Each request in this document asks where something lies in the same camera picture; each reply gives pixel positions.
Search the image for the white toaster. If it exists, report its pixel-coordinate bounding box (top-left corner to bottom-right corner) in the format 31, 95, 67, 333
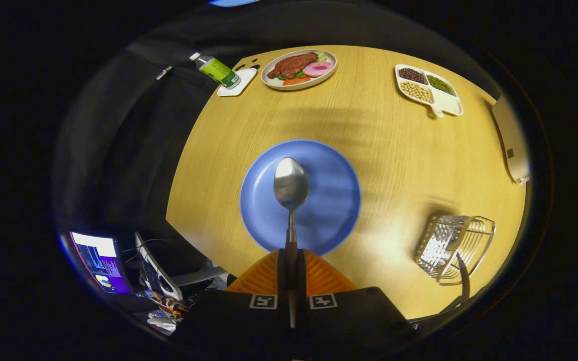
491, 95, 531, 185

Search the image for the blue plate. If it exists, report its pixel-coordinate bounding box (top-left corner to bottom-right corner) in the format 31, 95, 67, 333
239, 139, 362, 256

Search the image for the lit computer screen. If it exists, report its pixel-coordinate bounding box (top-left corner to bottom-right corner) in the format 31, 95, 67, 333
70, 231, 133, 295

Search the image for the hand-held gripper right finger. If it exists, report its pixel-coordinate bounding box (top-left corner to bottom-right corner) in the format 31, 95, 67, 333
294, 249, 416, 354

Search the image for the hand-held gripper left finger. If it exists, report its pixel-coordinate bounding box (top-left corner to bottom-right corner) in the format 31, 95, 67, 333
169, 249, 292, 354

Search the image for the green plastic bottle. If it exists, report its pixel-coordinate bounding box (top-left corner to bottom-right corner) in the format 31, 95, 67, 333
190, 52, 242, 90

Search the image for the white coaster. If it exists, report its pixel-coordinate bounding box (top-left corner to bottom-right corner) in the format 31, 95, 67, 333
217, 68, 258, 97

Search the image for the white divided dish of beans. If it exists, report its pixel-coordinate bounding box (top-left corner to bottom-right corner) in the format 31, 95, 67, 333
394, 64, 464, 119

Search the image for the metal spoon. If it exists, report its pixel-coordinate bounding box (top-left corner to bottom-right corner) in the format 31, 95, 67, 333
273, 157, 310, 329

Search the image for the white monitor stand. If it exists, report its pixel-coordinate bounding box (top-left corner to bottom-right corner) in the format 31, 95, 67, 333
134, 232, 183, 301

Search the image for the metal wire basket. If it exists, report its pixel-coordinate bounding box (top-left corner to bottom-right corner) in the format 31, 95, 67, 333
414, 213, 496, 286

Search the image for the plate of meat and vegetables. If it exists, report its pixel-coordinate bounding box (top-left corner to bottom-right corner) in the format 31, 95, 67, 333
260, 49, 338, 91

